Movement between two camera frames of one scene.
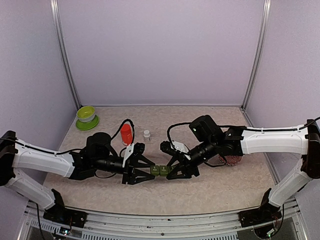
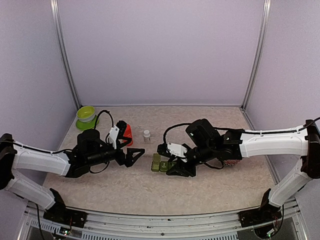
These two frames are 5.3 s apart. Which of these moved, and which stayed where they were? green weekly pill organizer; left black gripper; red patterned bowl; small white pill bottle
Moved: green weekly pill organizer; left black gripper
Stayed: small white pill bottle; red patterned bowl
